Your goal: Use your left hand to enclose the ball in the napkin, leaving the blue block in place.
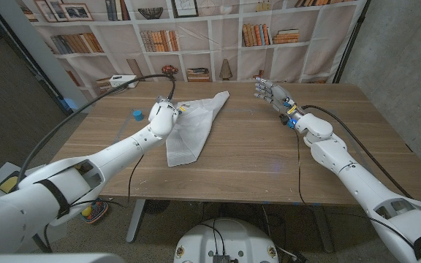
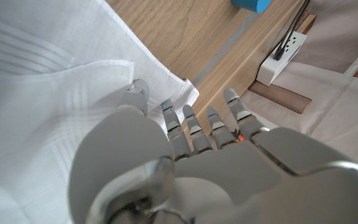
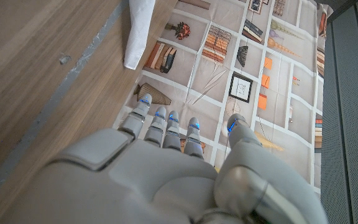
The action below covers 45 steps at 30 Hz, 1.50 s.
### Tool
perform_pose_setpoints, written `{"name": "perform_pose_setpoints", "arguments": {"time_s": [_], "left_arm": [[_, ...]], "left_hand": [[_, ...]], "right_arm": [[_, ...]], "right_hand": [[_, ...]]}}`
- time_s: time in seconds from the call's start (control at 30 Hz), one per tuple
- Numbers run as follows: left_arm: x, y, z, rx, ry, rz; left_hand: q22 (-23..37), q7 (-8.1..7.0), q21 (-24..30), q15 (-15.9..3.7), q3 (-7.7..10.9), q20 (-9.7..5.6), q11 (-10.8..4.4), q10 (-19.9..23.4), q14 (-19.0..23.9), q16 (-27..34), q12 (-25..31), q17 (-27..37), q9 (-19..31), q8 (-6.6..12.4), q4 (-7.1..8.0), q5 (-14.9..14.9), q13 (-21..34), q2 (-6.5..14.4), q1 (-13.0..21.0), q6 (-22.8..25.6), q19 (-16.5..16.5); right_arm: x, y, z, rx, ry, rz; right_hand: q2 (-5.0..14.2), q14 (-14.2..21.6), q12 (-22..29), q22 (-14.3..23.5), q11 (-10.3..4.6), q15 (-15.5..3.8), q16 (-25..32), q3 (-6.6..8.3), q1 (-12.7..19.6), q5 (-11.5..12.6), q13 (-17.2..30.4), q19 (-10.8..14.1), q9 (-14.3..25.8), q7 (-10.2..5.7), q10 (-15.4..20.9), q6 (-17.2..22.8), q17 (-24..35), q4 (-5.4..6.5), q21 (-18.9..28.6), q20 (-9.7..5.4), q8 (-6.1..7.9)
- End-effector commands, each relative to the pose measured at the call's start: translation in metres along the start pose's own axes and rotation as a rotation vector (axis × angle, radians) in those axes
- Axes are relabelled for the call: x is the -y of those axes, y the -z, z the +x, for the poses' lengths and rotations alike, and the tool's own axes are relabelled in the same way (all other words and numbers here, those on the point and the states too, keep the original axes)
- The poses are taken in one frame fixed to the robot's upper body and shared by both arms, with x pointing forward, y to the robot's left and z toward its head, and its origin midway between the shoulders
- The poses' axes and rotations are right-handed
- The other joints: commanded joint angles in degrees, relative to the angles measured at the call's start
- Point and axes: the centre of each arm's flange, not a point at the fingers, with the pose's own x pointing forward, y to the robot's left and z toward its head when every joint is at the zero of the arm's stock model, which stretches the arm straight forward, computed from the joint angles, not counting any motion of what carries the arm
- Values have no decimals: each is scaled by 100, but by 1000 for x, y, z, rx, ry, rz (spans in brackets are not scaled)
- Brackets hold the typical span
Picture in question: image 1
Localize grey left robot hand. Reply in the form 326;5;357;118
156;95;188;113

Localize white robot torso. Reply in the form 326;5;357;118
173;218;280;263

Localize white cloth napkin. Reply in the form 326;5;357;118
165;91;230;168

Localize white power strip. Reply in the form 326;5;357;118
109;75;138;89

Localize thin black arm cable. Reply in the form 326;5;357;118
67;154;145;209
293;130;418;251

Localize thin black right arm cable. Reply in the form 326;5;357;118
293;130;418;251

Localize tray of colourful toys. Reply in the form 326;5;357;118
80;199;109;224

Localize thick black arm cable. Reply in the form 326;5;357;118
15;74;177;189
300;104;414;199

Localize white floor mat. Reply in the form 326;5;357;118
0;161;25;194

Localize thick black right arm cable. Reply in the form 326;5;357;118
300;104;414;199

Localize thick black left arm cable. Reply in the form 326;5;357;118
15;74;177;189

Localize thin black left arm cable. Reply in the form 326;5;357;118
67;154;145;209

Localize printed bookshelf backdrop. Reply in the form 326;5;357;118
15;0;368;107

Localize black yellow foot pedal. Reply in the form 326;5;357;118
0;170;25;194

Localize black backdrop stand pole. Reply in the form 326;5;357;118
333;0;372;84

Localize grey table leg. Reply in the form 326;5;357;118
125;199;146;243
312;204;335;254

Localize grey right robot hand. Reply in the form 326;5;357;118
254;77;303;129

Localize black power strip cable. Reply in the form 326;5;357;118
102;83;129;96

